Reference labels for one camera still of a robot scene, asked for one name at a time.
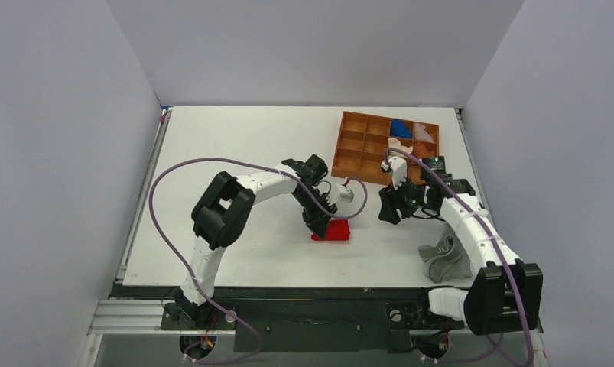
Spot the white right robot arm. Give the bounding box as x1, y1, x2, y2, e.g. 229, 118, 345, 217
378, 156, 543, 335

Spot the cream rolled underwear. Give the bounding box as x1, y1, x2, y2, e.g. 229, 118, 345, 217
388, 137, 413, 154

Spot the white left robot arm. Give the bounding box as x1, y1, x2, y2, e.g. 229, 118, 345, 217
180, 154, 336, 329

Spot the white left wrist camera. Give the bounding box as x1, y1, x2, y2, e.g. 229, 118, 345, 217
328, 183, 354, 205

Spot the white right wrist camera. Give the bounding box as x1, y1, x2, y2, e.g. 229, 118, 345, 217
380, 155, 408, 190

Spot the wooden compartment tray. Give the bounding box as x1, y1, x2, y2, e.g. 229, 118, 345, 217
330, 111, 440, 186

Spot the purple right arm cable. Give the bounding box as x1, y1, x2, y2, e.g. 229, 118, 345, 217
384, 148, 535, 367

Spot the blue rolled underwear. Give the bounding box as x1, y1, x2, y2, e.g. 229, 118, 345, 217
390, 119, 412, 139

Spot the red underwear white trim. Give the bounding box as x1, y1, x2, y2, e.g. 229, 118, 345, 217
311, 219, 351, 242

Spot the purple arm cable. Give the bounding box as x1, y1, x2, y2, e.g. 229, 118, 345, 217
384, 148, 535, 367
148, 157, 369, 365

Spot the grey underwear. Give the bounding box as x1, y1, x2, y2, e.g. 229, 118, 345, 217
417, 226, 472, 284

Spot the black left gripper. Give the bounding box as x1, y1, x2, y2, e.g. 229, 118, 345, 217
294, 189, 337, 240

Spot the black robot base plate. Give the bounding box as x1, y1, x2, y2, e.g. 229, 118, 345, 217
109, 282, 515, 354

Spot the orange rolled underwear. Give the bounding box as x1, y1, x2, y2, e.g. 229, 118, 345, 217
413, 141, 437, 160

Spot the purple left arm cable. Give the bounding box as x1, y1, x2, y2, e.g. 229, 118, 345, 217
148, 157, 369, 365

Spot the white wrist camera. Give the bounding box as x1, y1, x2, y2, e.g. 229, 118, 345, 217
380, 155, 408, 190
328, 183, 354, 205

